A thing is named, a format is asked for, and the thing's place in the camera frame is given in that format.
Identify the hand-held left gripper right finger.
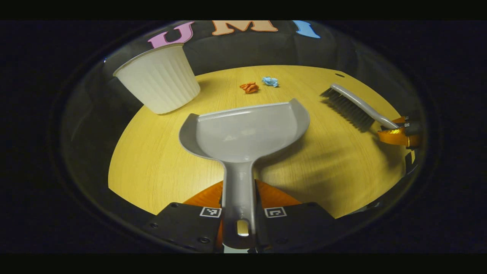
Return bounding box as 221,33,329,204
254,179,338,253

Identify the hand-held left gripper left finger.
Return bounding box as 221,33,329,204
143,181,225,253

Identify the grey plastic dustpan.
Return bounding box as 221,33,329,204
179,98,310,250

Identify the small grey broom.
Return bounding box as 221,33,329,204
320,83,400,132

